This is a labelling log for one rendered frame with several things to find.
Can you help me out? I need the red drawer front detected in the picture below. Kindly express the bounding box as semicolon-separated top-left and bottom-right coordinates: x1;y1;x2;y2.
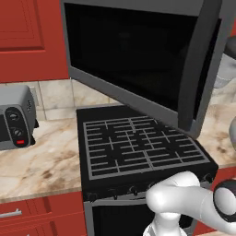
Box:
0;218;89;236
0;191;85;223

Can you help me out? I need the black hob with grey grates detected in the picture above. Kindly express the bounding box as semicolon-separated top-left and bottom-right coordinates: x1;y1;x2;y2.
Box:
76;104;219;202

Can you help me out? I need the dark grey microwave oven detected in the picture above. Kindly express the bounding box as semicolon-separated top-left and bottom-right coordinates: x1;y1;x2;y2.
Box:
59;0;236;141

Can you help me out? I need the grey kettle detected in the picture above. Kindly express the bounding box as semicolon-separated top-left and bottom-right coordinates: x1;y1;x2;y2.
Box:
214;37;236;90

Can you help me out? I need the microwave door with black window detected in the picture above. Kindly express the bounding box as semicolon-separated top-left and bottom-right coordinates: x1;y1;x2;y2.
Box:
59;0;207;136

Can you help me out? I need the grey round pot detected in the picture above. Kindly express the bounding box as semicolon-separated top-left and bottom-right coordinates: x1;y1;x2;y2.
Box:
228;119;236;144

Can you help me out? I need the black oven door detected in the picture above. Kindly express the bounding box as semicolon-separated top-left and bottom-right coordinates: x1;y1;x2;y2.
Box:
82;196;199;236

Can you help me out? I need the dark grey microwave door handle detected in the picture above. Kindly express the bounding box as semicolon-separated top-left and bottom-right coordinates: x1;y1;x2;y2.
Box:
177;0;224;134

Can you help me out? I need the grey toaster oven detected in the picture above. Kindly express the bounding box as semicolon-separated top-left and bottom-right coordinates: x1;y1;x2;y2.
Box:
0;84;40;151

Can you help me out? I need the silver drawer handle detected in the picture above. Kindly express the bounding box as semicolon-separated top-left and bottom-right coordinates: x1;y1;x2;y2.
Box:
0;208;23;219

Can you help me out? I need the red cupboard door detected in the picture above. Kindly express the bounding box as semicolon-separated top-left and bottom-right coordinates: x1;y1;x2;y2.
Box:
0;0;70;84

